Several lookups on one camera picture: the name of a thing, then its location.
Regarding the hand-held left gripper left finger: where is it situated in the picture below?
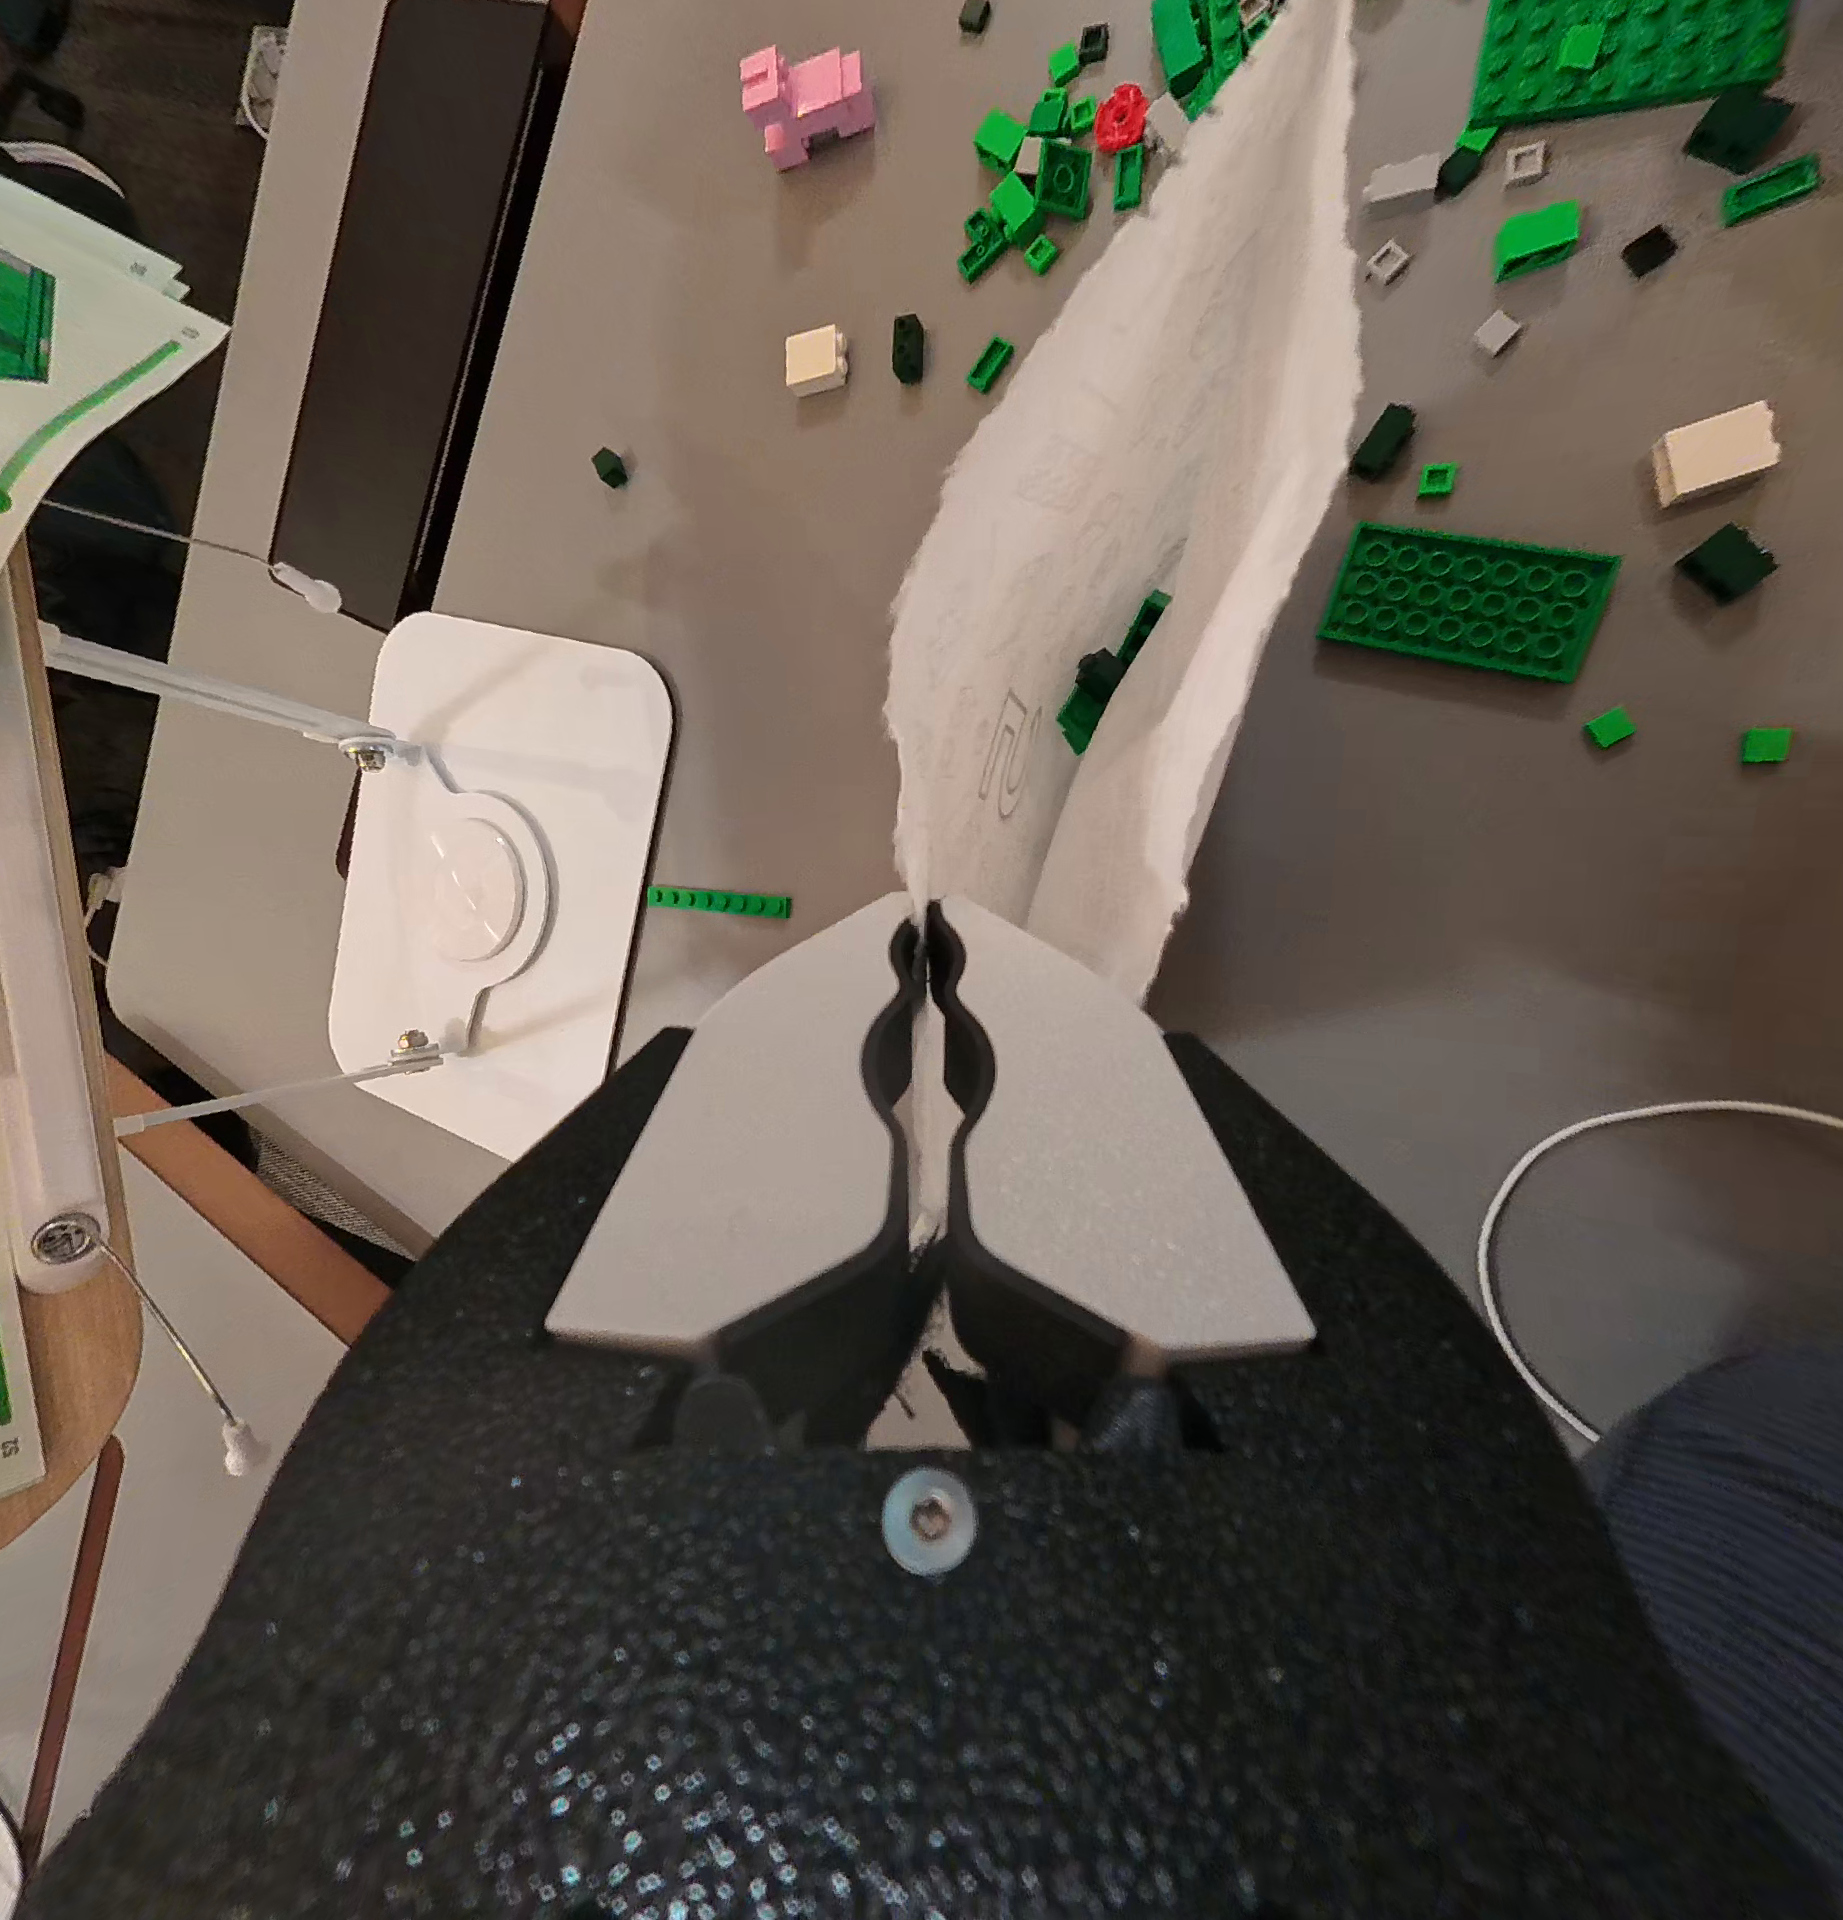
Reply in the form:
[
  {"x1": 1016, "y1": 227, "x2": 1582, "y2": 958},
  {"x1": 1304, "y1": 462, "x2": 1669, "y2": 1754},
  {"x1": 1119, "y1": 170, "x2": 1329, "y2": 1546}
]
[{"x1": 542, "y1": 899, "x2": 945, "y2": 1449}]

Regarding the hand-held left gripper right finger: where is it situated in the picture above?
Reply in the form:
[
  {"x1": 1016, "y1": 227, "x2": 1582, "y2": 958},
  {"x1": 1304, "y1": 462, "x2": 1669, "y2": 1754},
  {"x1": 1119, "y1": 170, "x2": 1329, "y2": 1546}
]
[{"x1": 931, "y1": 900, "x2": 1321, "y2": 1454}]

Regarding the white printed paper bag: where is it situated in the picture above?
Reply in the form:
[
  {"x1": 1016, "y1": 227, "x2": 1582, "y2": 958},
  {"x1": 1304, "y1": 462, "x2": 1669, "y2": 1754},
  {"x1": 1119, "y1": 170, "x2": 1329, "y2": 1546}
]
[{"x1": 882, "y1": 0, "x2": 1365, "y2": 1449}]

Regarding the toy brick instruction booklet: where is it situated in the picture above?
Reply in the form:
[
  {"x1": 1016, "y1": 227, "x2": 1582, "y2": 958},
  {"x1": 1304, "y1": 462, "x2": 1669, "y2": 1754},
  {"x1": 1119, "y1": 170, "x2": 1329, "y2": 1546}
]
[{"x1": 0, "y1": 142, "x2": 233, "y2": 1518}]

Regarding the grey desk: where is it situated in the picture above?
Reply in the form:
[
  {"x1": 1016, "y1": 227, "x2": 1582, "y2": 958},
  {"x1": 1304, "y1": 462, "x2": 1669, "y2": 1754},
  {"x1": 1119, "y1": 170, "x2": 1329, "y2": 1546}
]
[{"x1": 102, "y1": 0, "x2": 1843, "y2": 1442}]

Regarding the wood-edged pale desk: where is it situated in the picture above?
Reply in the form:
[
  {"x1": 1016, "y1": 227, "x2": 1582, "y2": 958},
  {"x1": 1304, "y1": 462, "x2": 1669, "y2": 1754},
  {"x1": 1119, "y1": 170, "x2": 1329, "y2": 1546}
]
[{"x1": 0, "y1": 1050, "x2": 399, "y2": 1920}]

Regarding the grey felt divider strip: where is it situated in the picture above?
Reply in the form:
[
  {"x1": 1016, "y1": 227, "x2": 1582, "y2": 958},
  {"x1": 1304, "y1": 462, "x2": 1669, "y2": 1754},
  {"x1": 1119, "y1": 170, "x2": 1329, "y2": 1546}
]
[{"x1": 237, "y1": 1117, "x2": 429, "y2": 1262}]

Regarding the large green toy plate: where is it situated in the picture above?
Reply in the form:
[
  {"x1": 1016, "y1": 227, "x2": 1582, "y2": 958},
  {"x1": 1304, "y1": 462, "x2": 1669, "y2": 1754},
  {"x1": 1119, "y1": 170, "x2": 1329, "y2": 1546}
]
[
  {"x1": 1317, "y1": 521, "x2": 1622, "y2": 688},
  {"x1": 1467, "y1": 0, "x2": 1796, "y2": 128}
]

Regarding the person's trousered leg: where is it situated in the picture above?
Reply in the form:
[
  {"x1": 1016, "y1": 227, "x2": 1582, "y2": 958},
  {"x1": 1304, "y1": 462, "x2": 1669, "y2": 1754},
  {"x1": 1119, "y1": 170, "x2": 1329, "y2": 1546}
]
[{"x1": 1588, "y1": 1342, "x2": 1843, "y2": 1920}]

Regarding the white book stand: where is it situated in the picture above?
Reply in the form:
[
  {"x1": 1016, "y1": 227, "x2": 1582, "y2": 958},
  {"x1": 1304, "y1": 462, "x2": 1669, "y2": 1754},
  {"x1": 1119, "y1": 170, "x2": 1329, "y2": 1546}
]
[{"x1": 43, "y1": 631, "x2": 558, "y2": 1129}]

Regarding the large white toy brick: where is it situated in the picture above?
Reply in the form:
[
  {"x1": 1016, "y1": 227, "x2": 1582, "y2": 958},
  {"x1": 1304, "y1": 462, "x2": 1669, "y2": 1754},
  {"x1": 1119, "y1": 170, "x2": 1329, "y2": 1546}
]
[{"x1": 1649, "y1": 402, "x2": 1784, "y2": 510}]

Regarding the pile of green toy bricks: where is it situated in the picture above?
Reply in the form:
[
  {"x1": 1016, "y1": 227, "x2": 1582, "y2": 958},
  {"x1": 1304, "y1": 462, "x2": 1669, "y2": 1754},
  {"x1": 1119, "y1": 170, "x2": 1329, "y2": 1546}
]
[{"x1": 890, "y1": 0, "x2": 1823, "y2": 608}]

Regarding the green sloped toy brick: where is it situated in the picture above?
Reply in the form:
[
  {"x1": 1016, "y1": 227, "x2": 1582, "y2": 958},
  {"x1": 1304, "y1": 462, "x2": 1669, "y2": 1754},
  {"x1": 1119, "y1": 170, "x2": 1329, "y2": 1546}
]
[{"x1": 1491, "y1": 201, "x2": 1586, "y2": 286}]

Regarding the pink toy pig figure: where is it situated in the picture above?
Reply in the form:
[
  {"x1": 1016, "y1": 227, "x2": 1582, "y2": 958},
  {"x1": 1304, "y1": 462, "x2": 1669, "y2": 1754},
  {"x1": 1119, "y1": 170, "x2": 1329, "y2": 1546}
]
[{"x1": 737, "y1": 45, "x2": 874, "y2": 171}]

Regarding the white cable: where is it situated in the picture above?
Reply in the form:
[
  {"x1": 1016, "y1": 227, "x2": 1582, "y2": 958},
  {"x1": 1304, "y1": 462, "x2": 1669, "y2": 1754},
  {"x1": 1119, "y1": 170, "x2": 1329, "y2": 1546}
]
[{"x1": 1476, "y1": 1101, "x2": 1843, "y2": 1445}]

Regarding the white bulb-ended cord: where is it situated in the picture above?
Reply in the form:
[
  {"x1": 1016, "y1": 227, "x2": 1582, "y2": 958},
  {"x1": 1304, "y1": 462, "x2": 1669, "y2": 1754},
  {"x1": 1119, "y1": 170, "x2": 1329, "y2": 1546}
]
[
  {"x1": 102, "y1": 1245, "x2": 269, "y2": 1478},
  {"x1": 28, "y1": 499, "x2": 344, "y2": 616}
]

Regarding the black desk cable cover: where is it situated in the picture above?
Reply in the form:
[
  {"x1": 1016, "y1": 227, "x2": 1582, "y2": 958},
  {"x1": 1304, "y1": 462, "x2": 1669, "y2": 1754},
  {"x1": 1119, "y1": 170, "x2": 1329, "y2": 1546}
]
[{"x1": 267, "y1": 0, "x2": 551, "y2": 633}]

